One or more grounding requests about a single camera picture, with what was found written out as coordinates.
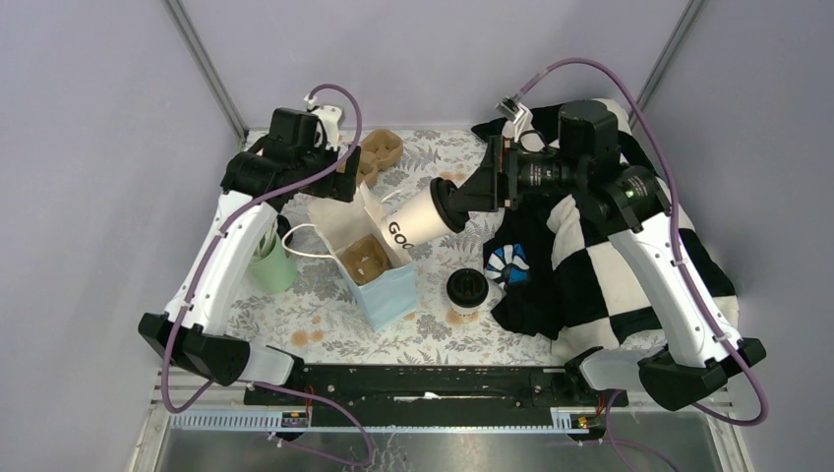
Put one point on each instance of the light blue paper bag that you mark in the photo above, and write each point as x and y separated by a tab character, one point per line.
381	280

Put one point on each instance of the floral table mat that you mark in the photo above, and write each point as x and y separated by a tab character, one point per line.
318	319

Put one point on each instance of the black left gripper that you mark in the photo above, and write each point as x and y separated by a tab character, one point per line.
338	185

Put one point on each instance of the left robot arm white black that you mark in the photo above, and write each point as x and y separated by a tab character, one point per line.
190	333

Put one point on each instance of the white paper cup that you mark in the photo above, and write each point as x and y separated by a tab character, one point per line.
465	311
416	222

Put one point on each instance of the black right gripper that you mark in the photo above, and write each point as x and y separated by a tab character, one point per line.
490	186

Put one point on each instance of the black cup lid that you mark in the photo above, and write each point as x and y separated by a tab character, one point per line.
467	288
441	192

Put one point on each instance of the green cup holder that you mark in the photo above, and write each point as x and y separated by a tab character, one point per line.
273	274

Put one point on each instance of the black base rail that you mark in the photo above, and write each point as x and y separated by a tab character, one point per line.
479	397

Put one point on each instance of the black white checkered blanket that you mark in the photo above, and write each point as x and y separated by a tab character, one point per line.
581	291

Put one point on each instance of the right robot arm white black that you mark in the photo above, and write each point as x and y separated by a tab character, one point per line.
636	211

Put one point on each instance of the brown cardboard cup carrier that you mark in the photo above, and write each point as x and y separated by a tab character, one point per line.
380	150
365	260

